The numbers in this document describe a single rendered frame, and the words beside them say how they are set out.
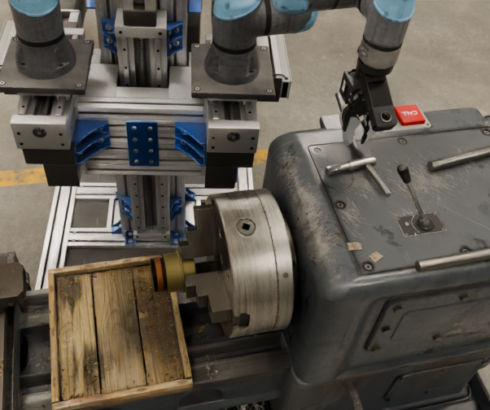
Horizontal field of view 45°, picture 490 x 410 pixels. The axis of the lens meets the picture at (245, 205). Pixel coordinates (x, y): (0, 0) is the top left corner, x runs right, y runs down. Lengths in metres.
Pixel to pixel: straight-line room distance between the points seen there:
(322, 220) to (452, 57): 3.04
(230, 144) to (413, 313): 0.65
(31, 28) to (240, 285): 0.83
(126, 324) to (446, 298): 0.72
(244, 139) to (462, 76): 2.58
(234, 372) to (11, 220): 1.69
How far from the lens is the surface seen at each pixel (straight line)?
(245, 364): 1.44
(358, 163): 1.30
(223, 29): 1.56
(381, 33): 1.14
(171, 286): 1.27
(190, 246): 1.27
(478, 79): 4.03
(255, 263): 1.17
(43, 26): 1.59
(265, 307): 1.21
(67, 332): 1.48
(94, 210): 2.57
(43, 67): 1.64
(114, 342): 1.45
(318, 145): 1.35
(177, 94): 1.73
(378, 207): 1.26
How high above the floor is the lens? 2.16
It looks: 49 degrees down
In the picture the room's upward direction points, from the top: 7 degrees clockwise
